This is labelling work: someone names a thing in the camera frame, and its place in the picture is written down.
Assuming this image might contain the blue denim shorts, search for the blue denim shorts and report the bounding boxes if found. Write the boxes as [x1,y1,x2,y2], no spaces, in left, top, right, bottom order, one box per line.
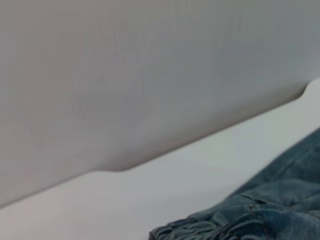
[149,127,320,240]

